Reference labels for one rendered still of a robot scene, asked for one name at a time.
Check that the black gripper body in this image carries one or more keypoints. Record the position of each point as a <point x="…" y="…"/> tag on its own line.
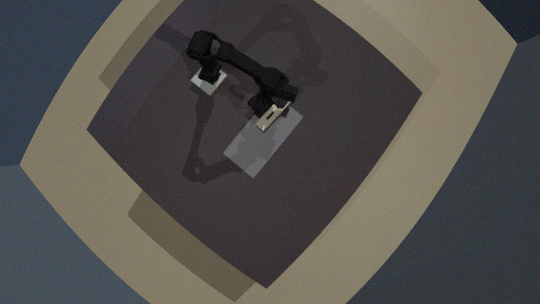
<point x="257" y="104"/>

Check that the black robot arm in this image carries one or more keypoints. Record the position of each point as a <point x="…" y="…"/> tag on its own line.
<point x="271" y="80"/>

